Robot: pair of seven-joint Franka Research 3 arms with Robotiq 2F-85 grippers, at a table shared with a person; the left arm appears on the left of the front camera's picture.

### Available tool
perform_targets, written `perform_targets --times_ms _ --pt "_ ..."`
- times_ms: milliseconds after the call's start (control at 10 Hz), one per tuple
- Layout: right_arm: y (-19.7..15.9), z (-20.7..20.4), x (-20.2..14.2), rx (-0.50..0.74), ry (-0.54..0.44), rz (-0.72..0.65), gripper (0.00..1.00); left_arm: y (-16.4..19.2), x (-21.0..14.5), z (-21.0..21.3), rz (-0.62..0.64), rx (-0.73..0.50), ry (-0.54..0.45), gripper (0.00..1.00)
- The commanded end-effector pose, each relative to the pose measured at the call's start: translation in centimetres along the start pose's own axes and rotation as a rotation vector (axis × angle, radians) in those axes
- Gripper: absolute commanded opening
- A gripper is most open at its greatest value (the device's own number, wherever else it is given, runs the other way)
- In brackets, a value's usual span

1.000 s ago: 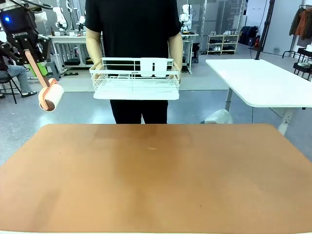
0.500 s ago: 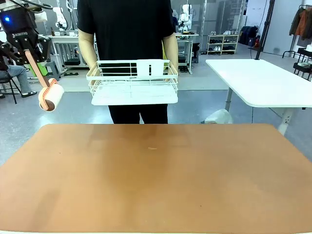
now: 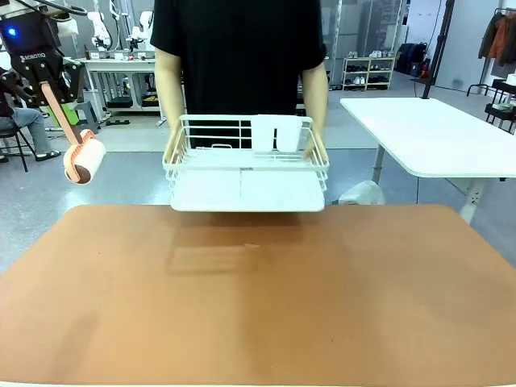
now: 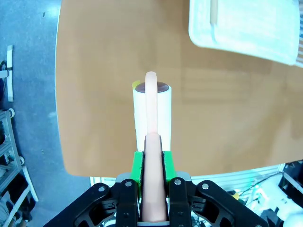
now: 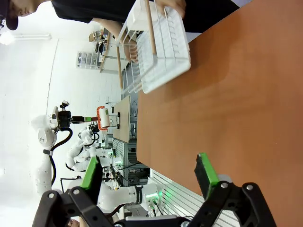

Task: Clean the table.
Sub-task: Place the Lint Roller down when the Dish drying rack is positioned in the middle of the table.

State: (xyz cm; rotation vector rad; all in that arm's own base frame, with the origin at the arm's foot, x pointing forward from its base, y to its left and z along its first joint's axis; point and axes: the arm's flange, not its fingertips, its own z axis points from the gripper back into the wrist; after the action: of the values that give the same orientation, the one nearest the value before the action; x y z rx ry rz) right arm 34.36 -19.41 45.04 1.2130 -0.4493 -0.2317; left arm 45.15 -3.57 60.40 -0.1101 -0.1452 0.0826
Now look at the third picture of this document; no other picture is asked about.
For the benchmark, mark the person torso black t-shirt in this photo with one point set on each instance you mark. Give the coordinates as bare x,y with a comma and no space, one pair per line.
238,56

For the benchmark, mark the white plastic bag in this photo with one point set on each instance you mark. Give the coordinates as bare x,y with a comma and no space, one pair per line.
363,194

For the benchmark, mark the white side table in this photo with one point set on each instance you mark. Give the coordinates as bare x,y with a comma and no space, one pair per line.
435,137

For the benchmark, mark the wooden shoe rack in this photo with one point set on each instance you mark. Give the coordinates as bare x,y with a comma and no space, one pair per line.
369,72

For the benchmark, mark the person right forearm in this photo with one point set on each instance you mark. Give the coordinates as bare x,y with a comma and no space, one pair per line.
169,88

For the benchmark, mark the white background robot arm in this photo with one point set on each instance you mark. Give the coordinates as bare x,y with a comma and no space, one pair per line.
98,30
141,32

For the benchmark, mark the black folding chair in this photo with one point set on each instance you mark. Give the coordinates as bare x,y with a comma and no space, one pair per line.
14,141

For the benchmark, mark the white utensil cup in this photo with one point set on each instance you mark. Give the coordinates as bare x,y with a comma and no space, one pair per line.
264,135
288,135

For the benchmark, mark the red fire extinguisher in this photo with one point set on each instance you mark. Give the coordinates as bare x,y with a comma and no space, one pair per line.
425,70

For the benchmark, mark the black bags pile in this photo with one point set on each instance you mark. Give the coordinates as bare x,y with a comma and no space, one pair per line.
411,58

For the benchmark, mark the person left hand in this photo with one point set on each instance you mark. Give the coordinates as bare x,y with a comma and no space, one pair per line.
316,143

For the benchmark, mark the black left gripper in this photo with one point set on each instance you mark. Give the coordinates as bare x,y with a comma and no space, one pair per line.
32,48

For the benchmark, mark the grey plastic stool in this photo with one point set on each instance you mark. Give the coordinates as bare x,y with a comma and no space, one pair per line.
86,117

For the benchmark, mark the person left forearm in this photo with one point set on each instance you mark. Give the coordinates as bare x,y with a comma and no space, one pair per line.
316,96

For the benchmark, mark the person right hand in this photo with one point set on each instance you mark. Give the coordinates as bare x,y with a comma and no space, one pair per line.
177,137

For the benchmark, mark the white background workbench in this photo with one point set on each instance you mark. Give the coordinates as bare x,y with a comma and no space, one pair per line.
121,64

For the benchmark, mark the black pole stand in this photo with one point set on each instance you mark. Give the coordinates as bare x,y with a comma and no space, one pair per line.
437,48

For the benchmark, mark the black utility cart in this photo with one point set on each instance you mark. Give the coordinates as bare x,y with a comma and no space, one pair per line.
498,105

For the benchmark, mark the hanging jackets on rack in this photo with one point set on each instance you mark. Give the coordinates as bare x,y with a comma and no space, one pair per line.
500,36

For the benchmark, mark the seated person in jeans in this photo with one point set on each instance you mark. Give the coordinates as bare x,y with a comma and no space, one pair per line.
28,125

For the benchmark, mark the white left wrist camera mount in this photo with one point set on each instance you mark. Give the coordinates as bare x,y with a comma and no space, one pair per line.
67,27

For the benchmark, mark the pink lint roller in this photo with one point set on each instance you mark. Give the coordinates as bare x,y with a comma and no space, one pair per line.
84,161

